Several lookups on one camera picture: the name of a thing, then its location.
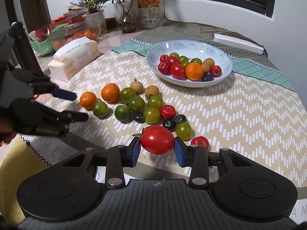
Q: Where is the orange mandarin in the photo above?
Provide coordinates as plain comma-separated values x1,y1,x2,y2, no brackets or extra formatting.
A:
100,83,120,103
79,91,97,111

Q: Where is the large red tomato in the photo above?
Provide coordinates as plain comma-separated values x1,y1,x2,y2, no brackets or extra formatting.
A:
140,126,174,155

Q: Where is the dark blueberry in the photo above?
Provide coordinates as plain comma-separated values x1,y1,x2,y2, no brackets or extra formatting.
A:
162,119,176,132

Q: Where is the red strawberry-like fruit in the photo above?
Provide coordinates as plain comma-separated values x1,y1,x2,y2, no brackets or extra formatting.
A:
158,61,172,75

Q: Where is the white tissue pack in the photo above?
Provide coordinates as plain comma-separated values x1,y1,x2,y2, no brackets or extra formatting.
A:
48,37,100,81

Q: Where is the green ceramic dish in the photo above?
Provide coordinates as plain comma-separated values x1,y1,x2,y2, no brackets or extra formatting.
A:
29,29,55,55

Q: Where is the beige zigzag tablecloth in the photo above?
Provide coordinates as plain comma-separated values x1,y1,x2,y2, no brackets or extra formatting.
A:
40,16,307,189

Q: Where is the red acerola fruit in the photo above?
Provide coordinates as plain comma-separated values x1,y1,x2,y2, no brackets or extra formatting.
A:
160,105,176,120

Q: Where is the green tomato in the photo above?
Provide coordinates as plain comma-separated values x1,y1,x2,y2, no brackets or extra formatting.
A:
120,87,136,102
147,95,164,110

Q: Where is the clear box of oranges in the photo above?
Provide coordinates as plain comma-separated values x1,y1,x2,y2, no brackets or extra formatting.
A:
49,20,98,51

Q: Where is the brown longan fruit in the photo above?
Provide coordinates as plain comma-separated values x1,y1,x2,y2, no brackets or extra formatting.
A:
145,85,160,100
130,78,144,94

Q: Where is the large orange in bowl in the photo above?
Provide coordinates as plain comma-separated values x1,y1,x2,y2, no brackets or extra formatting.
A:
185,62,204,81

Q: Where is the potted green plant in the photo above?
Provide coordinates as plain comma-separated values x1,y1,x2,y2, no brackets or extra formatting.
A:
78,0,107,36

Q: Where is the white blue patterned bowl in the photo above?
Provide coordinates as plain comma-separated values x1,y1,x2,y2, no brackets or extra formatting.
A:
146,40,233,88

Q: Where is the white power strip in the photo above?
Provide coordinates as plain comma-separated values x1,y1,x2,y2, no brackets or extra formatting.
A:
213,34,264,55

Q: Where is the printed paper bag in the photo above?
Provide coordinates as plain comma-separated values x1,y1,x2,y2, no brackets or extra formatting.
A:
137,0,165,29

